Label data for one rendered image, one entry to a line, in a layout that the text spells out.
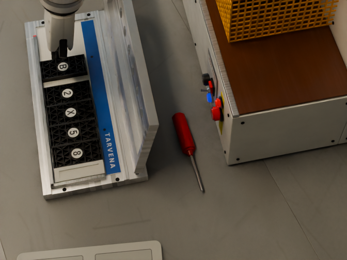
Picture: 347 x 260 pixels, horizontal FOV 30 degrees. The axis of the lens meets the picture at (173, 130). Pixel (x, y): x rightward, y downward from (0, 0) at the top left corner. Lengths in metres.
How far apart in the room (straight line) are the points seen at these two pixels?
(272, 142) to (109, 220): 0.35
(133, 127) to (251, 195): 0.27
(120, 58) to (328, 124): 0.44
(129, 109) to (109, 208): 0.20
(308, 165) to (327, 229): 0.14
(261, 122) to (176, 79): 0.30
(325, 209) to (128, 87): 0.45
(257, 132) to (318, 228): 0.22
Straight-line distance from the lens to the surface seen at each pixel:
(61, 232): 1.27
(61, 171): 1.29
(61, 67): 1.42
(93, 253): 1.24
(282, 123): 1.20
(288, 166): 1.32
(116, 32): 1.39
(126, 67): 1.32
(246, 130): 1.19
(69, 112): 1.36
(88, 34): 1.48
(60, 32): 1.26
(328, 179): 1.32
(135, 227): 1.26
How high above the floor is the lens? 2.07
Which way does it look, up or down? 60 degrees down
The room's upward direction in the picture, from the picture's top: 3 degrees counter-clockwise
